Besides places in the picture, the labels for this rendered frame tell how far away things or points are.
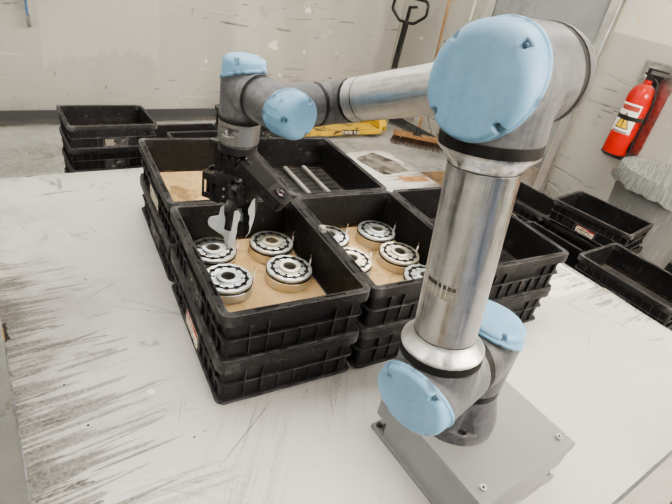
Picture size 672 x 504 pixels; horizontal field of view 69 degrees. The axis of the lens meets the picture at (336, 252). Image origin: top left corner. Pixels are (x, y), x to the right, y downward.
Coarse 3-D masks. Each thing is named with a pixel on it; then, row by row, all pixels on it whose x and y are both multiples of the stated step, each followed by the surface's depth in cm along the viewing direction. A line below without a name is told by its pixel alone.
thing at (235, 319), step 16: (176, 208) 108; (192, 208) 110; (176, 224) 103; (192, 240) 98; (192, 256) 94; (336, 256) 103; (208, 272) 90; (352, 272) 99; (208, 288) 86; (368, 288) 95; (288, 304) 86; (304, 304) 87; (320, 304) 89; (336, 304) 92; (224, 320) 81; (240, 320) 82; (256, 320) 84
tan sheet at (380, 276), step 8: (352, 232) 133; (352, 240) 130; (360, 248) 127; (368, 248) 128; (376, 256) 125; (376, 264) 122; (376, 272) 119; (384, 272) 119; (376, 280) 116; (384, 280) 116; (392, 280) 117; (400, 280) 118
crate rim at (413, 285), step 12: (360, 192) 132; (372, 192) 134; (384, 192) 135; (300, 204) 120; (312, 216) 116; (420, 216) 126; (432, 228) 122; (336, 240) 108; (372, 288) 96; (384, 288) 96; (396, 288) 97; (408, 288) 99; (420, 288) 101
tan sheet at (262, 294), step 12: (240, 240) 120; (240, 252) 116; (240, 264) 112; (252, 264) 112; (264, 264) 113; (252, 276) 108; (264, 276) 109; (312, 276) 112; (252, 288) 105; (264, 288) 106; (312, 288) 109; (252, 300) 101; (264, 300) 102; (276, 300) 103; (288, 300) 104
